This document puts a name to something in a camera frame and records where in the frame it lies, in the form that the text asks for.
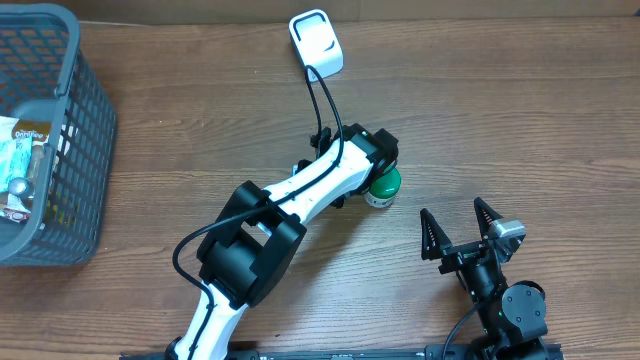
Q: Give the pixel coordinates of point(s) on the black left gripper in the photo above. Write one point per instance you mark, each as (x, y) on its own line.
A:
(339, 201)

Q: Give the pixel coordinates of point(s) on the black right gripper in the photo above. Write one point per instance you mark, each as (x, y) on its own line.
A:
(439, 243)

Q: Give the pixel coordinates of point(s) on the green lid white jar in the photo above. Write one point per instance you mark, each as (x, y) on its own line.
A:
(383, 191)

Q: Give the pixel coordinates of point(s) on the yellow bottle with silver cap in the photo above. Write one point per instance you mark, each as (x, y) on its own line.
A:
(21, 188)

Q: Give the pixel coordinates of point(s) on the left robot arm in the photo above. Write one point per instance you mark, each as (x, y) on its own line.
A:
(250, 246)

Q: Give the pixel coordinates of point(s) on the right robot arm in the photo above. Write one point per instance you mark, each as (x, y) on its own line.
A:
(512, 315)

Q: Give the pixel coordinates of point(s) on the white barcode scanner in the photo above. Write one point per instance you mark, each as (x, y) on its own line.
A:
(315, 42)

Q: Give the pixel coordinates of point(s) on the brown snack package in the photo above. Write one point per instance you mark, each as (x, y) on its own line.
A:
(39, 133)

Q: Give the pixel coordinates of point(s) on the grey plastic shopping basket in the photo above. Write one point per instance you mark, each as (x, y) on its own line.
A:
(46, 78)

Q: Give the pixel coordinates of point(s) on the teal white large packet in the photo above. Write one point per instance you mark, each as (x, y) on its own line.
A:
(15, 160)

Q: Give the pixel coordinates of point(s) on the red white snack packet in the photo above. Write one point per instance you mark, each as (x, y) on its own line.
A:
(13, 209)

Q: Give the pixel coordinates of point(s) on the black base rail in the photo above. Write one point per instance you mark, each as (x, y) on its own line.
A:
(430, 352)

